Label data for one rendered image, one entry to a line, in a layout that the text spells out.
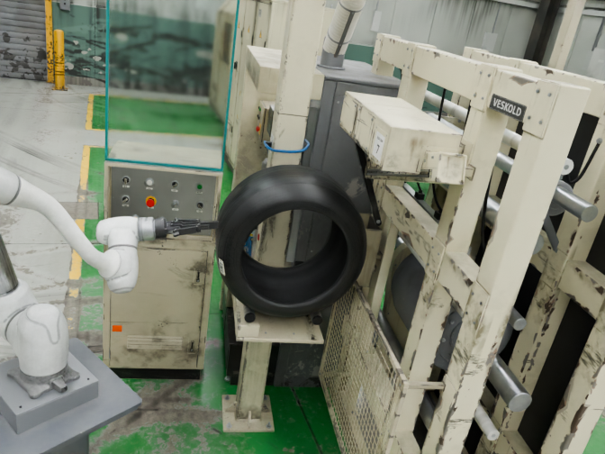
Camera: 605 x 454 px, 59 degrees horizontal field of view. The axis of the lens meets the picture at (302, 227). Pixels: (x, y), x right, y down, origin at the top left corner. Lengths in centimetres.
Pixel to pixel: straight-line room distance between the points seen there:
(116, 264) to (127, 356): 124
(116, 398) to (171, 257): 90
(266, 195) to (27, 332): 93
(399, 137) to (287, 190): 47
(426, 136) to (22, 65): 1001
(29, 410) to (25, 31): 959
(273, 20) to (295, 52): 332
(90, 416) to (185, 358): 113
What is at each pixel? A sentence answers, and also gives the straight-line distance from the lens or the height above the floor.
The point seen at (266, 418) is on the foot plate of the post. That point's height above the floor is 1.
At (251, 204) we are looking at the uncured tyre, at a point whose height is 139.
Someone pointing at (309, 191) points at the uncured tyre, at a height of 146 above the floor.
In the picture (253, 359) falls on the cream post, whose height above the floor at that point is 41.
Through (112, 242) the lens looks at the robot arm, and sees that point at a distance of 206.
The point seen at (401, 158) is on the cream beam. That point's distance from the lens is 174.
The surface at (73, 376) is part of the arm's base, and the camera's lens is 215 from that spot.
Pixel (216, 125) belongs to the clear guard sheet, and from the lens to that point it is 260.
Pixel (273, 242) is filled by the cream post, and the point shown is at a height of 107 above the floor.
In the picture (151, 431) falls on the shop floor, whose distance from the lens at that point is 298.
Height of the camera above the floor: 209
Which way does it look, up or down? 23 degrees down
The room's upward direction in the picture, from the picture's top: 10 degrees clockwise
